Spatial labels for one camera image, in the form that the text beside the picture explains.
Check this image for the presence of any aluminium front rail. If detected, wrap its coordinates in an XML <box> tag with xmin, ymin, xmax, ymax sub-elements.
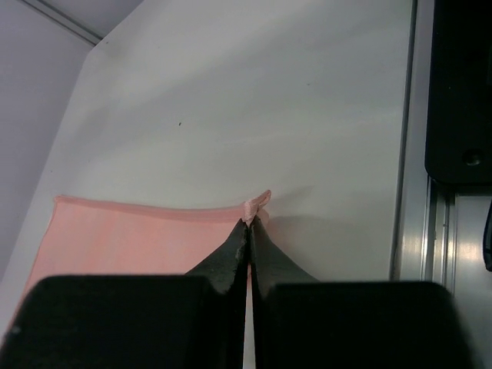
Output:
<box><xmin>388</xmin><ymin>0</ymin><xmax>492</xmax><ymax>285</ymax></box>

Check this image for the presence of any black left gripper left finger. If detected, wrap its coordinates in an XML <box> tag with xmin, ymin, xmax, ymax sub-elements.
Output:
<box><xmin>1</xmin><ymin>222</ymin><xmax>248</xmax><ymax>368</ymax></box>

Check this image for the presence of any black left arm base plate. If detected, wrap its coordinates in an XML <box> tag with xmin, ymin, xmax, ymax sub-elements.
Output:
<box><xmin>425</xmin><ymin>1</ymin><xmax>491</xmax><ymax>186</ymax></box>

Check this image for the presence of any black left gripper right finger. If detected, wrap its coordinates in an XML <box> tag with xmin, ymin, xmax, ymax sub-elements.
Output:
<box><xmin>249</xmin><ymin>219</ymin><xmax>475</xmax><ymax>368</ymax></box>

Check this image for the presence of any pink cloth napkin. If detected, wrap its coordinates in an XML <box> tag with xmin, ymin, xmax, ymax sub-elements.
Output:
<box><xmin>7</xmin><ymin>188</ymin><xmax>273</xmax><ymax>369</ymax></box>

